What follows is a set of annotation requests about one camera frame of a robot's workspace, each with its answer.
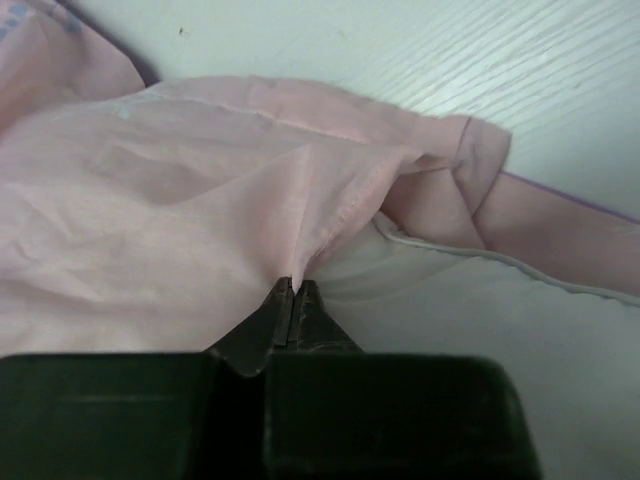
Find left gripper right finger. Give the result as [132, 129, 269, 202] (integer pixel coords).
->
[262, 281, 542, 479]

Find pink and purple Frozen pillowcase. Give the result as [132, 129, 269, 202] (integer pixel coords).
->
[1, 1, 639, 353]

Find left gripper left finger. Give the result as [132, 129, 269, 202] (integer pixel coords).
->
[1, 277, 294, 479]

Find white pillow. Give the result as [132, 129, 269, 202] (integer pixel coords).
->
[314, 215, 639, 479]

